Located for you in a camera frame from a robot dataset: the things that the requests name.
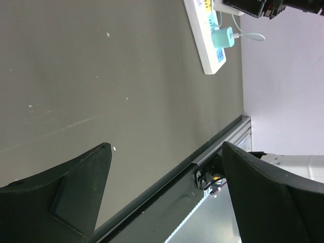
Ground teal charger plug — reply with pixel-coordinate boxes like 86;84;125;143
211;27;235;49

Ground aluminium front rail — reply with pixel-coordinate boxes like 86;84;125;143
194;115;253;168

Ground slotted cable duct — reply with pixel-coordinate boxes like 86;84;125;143
164;189;211;243

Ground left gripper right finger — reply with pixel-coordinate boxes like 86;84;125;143
222;142;323;242

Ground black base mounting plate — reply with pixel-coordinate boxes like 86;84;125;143
91;154;223;242

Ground white charger adapter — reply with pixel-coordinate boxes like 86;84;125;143
213;0;244;16

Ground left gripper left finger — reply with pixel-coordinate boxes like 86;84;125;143
1;143;111;242

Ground white power strip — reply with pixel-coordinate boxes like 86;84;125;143
183;0;226;75

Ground light green charger cable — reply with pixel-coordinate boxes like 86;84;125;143
217;11;266;43

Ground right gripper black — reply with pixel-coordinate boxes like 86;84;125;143
221;0;288;20

